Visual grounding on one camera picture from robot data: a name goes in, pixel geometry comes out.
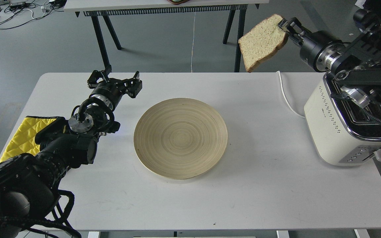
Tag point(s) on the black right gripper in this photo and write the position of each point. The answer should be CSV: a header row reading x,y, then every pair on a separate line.
x,y
317,49

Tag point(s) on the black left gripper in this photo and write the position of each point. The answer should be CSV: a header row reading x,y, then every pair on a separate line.
x,y
110,91

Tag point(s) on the slice of brown bread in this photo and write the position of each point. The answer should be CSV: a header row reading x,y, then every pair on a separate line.
x,y
262,42

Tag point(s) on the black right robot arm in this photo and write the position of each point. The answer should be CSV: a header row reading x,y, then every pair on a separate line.
x,y
354,66

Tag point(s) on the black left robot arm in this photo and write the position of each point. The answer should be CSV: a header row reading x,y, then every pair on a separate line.
x,y
29,184

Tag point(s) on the cream and chrome toaster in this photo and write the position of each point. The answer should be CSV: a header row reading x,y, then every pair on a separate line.
x,y
343,135

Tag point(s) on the white background table black legs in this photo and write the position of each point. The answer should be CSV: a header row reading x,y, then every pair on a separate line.
x,y
157,36

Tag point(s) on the round bamboo plate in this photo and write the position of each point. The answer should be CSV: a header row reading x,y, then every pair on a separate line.
x,y
180,138

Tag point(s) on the yellow quilted cloth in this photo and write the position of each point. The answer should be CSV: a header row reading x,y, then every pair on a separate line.
x,y
23,140

